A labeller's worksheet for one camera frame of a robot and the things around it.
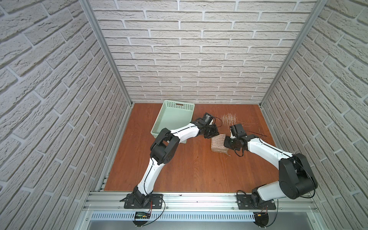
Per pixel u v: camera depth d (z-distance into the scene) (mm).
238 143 682
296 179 435
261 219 695
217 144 936
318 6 694
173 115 1100
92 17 727
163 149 562
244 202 728
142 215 712
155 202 731
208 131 832
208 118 792
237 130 719
